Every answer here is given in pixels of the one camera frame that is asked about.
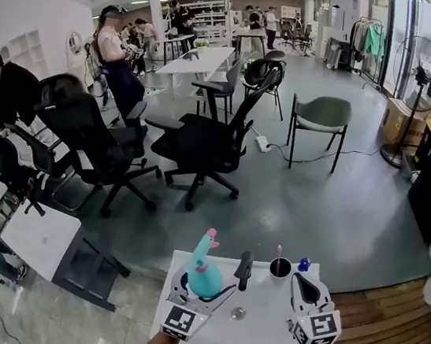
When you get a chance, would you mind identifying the black power cable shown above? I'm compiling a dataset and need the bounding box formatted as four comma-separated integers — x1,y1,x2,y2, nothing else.
265,133,383,176

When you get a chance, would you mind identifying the round wall mirror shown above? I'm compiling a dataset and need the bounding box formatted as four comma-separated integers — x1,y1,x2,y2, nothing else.
65,30,86,57

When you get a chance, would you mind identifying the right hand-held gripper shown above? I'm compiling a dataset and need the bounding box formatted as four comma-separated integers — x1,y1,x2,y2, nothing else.
281,271,350,344

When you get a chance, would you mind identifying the white power strip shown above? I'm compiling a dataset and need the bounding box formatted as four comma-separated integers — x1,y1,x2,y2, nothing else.
254,133,273,154

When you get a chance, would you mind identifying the cardboard box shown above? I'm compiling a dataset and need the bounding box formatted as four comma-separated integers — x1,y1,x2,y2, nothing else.
377,95,429,150

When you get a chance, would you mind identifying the white desk with black frame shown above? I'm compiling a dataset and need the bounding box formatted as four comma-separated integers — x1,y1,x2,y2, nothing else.
0,195,139,314

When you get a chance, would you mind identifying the black office chair with headrest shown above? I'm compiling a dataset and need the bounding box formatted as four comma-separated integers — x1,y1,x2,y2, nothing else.
238,46,294,123

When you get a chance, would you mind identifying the black chair with white cloth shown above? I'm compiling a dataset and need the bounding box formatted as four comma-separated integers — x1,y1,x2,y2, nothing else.
0,121,77,220

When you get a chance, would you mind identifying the teal spray bottle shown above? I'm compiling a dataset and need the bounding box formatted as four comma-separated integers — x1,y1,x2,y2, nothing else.
180,260,228,303

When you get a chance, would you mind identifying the white cup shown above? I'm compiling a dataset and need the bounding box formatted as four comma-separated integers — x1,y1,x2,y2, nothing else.
266,255,294,290

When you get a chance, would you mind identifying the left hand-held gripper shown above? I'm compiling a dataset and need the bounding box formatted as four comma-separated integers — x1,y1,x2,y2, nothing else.
158,268,240,344

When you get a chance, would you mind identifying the black mesh office chair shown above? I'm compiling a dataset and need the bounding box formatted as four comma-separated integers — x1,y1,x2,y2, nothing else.
19,69,175,225
132,50,281,223

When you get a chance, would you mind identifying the black faucet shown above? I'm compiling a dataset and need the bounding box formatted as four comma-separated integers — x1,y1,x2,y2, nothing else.
232,249,257,293

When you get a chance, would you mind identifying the long white table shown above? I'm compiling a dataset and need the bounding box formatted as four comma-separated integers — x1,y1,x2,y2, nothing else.
152,36,236,99

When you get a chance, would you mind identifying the green shell chair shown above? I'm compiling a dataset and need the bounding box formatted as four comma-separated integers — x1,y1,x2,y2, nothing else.
282,91,355,177

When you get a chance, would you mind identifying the metal sink drain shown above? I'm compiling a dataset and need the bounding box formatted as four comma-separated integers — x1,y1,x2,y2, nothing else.
229,305,249,324

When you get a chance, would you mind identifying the clothes rack with garments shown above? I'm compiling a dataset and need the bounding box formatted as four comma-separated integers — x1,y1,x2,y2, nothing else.
343,14,392,91

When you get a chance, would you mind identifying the pink toothbrush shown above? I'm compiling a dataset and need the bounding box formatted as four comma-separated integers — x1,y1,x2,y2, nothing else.
272,243,284,277

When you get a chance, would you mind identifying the grey backed office chair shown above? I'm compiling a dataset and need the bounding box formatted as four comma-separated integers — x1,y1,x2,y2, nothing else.
186,50,243,126

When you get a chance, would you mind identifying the white arched shelf unit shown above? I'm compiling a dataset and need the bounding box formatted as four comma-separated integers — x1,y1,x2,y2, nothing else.
0,24,54,83

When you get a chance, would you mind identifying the black standing fan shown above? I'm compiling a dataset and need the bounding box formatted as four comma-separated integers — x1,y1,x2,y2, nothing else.
377,31,431,174

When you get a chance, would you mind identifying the teal and pink spray head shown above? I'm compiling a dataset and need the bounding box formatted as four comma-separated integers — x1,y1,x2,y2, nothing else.
189,226,222,276

